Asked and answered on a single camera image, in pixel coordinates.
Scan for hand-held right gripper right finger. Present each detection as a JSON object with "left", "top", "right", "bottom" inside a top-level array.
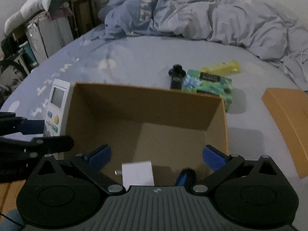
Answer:
[{"left": 190, "top": 145, "right": 283, "bottom": 195}]

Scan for white and green plush toy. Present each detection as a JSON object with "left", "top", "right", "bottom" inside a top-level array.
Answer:
[{"left": 4, "top": 0, "right": 70, "bottom": 35}]

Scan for small black gadget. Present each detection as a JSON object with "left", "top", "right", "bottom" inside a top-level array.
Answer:
[{"left": 168, "top": 64, "right": 187, "bottom": 90}]

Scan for grey zipped storage bag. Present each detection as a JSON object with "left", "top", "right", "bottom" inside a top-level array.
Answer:
[{"left": 25, "top": 16, "right": 74, "bottom": 61}]

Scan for white cable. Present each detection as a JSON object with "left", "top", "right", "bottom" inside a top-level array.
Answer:
[{"left": 282, "top": 48, "right": 308, "bottom": 78}]

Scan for dark cylindrical object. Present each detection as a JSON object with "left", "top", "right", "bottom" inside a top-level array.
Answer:
[{"left": 175, "top": 169, "right": 197, "bottom": 188}]

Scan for black metal clothes rack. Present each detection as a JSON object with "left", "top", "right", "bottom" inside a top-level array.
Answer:
[{"left": 36, "top": 0, "right": 95, "bottom": 38}]

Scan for light blue crumpled duvet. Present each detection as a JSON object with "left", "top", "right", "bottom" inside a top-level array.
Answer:
[{"left": 97, "top": 0, "right": 308, "bottom": 61}]

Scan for white charger plug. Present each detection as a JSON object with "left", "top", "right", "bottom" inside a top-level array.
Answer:
[{"left": 115, "top": 160, "right": 155, "bottom": 191}]

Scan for white remote control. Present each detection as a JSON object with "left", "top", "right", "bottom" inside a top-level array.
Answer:
[{"left": 44, "top": 79, "right": 71, "bottom": 138}]

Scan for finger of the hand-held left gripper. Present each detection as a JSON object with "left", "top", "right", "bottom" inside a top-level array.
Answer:
[
  {"left": 0, "top": 112, "right": 46, "bottom": 136},
  {"left": 23, "top": 135, "right": 74, "bottom": 154}
]

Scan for teal plastic bin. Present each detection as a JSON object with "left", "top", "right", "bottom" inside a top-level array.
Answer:
[{"left": 18, "top": 42, "right": 39, "bottom": 68}]

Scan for orange cardboard box lid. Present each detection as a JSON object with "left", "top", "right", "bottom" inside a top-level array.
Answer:
[{"left": 261, "top": 88, "right": 308, "bottom": 179}]

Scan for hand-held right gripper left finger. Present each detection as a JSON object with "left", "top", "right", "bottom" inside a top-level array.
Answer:
[{"left": 31, "top": 144, "right": 126, "bottom": 195}]

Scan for black round frame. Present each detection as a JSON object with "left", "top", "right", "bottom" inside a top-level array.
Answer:
[{"left": 0, "top": 60, "right": 30, "bottom": 78}]

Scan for pink patterned cloth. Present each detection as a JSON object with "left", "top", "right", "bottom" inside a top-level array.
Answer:
[{"left": 45, "top": 2, "right": 73, "bottom": 20}]

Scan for brown cardboard carton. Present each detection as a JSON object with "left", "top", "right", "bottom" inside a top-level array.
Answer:
[{"left": 69, "top": 0, "right": 107, "bottom": 38}]

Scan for yellow transparent packet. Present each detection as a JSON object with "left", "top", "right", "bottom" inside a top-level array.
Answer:
[{"left": 200, "top": 59, "right": 241, "bottom": 75}]

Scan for green printed packet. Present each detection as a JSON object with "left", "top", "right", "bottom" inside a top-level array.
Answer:
[{"left": 181, "top": 69, "right": 234, "bottom": 113}]

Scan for light blue printed bed sheet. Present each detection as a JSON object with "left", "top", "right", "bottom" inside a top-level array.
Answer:
[{"left": 0, "top": 26, "right": 308, "bottom": 188}]

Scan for brown cardboard box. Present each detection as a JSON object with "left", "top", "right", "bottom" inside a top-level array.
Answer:
[{"left": 59, "top": 82, "right": 228, "bottom": 188}]

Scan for person's leg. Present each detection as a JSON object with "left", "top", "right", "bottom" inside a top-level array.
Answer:
[{"left": 0, "top": 208, "right": 25, "bottom": 231}]

